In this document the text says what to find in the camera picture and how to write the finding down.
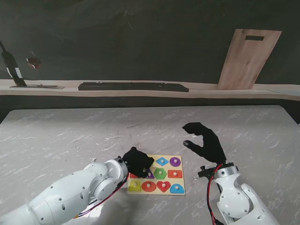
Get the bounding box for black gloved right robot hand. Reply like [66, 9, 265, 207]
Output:
[182, 121, 227, 164]

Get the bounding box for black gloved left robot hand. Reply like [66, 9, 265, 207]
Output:
[122, 146, 155, 179]

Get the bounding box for green pentagon puzzle piece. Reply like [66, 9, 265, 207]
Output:
[153, 168, 167, 180]

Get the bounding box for orange oval puzzle piece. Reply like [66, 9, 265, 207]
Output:
[141, 180, 157, 192]

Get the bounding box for wooden shape puzzle board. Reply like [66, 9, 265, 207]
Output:
[127, 155, 186, 196]

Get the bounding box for red heart puzzle piece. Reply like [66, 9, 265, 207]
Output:
[156, 180, 172, 193]

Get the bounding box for orange rectangle puzzle piece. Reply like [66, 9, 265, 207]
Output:
[167, 170, 183, 179]

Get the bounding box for blue semicircle puzzle piece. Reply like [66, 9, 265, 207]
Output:
[170, 183, 185, 194]

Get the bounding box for wooden cutting board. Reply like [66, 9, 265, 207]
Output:
[217, 29, 283, 90]

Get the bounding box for flat wooden coaster board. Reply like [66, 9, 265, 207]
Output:
[9, 84, 66, 90]

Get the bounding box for long wooden shelf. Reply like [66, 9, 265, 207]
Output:
[0, 79, 300, 101]

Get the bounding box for long black tray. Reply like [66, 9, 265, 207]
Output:
[78, 81, 189, 93]

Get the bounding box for red wine glass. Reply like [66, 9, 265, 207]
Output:
[25, 49, 45, 87]

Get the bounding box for dark wine bottle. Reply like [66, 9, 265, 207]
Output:
[0, 39, 28, 87]

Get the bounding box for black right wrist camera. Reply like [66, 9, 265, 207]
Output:
[198, 165, 216, 179]

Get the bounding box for red left arm cables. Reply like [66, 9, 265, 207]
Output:
[75, 172, 131, 218]

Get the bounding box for red arm cables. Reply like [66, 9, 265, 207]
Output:
[75, 172, 131, 218]
[207, 164, 222, 225]

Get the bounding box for red right arm cables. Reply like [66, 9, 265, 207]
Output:
[207, 164, 222, 225]

